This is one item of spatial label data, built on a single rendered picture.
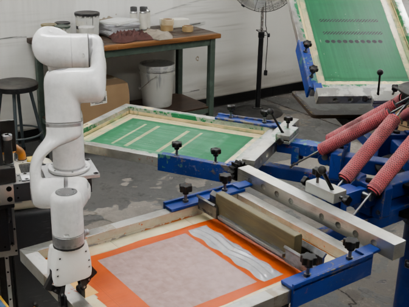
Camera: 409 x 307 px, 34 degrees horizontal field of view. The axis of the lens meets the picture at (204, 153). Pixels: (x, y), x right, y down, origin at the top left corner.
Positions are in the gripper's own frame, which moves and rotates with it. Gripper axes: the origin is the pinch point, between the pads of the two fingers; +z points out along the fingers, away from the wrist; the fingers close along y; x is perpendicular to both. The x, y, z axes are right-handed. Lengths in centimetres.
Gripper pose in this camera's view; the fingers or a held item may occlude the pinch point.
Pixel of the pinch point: (71, 297)
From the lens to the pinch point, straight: 172.1
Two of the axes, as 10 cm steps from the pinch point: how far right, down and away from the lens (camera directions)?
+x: 5.9, 2.9, -7.5
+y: -8.1, 1.9, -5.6
